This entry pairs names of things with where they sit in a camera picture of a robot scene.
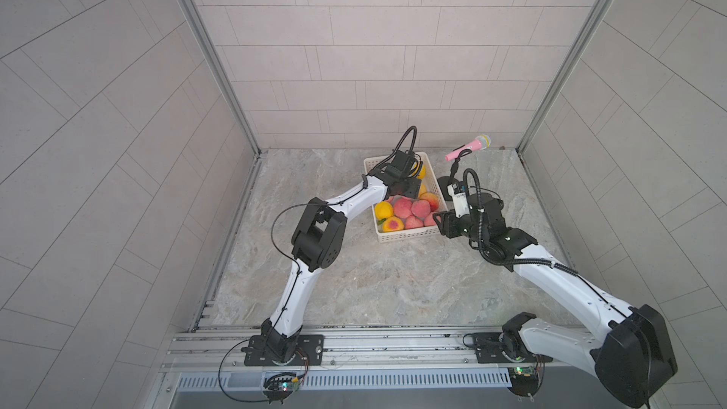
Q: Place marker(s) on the aluminium mounting rail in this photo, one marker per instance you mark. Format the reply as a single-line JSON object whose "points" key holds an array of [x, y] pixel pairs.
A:
{"points": [[381, 348]]}

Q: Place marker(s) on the left circuit board with cable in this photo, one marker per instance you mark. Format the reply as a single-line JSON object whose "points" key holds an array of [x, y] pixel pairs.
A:
{"points": [[276, 388]]}

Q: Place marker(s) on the pink toy microphone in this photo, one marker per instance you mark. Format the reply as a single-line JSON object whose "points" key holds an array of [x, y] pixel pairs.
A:
{"points": [[481, 142]]}

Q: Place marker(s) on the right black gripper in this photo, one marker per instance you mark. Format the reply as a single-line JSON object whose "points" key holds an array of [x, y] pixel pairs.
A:
{"points": [[448, 220]]}

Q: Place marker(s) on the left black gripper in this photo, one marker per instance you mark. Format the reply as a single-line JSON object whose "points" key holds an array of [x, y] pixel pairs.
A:
{"points": [[413, 186]]}

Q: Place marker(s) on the yellow peach with leaf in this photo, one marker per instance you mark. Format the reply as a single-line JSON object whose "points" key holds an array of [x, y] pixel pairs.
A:
{"points": [[392, 224]]}

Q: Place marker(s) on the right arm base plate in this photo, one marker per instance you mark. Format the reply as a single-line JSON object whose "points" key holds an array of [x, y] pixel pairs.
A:
{"points": [[493, 348]]}

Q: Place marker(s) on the dark pink peach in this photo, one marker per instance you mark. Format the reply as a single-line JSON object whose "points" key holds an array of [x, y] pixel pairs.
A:
{"points": [[421, 209]]}

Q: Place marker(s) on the red orange peach bottom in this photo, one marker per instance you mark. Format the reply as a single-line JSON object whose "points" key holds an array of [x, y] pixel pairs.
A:
{"points": [[432, 199]]}

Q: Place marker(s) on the right circuit board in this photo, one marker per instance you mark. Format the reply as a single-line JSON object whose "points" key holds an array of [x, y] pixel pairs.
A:
{"points": [[525, 382]]}

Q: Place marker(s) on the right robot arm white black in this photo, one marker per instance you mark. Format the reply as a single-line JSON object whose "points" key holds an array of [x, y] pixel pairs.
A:
{"points": [[627, 348]]}

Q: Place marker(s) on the white ventilation grille strip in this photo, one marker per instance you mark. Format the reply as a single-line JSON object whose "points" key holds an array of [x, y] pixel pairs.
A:
{"points": [[353, 379]]}

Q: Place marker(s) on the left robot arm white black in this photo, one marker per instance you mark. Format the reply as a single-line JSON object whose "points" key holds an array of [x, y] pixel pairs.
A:
{"points": [[318, 240]]}

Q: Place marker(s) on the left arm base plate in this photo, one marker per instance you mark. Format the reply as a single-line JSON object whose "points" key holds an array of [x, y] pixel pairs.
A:
{"points": [[268, 350]]}

